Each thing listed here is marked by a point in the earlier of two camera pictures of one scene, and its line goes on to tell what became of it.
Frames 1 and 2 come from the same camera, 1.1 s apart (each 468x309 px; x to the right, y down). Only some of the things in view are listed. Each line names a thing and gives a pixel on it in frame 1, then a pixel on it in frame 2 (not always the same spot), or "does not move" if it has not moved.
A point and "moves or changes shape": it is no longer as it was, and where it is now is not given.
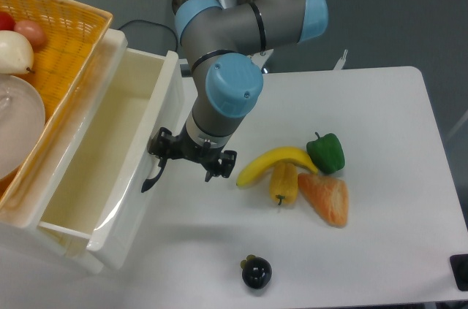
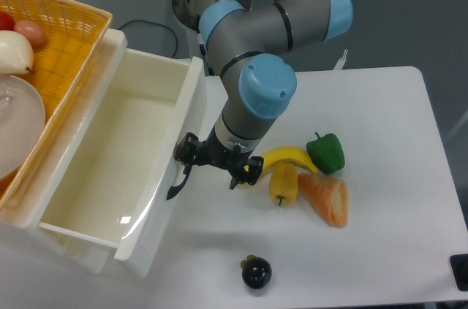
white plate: (22, 122) does not move
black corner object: (459, 267) does not move
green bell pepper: (326, 152) does not move
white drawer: (93, 204) moves or changes shape
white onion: (16, 54) does not move
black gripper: (219, 163) -> (209, 153)
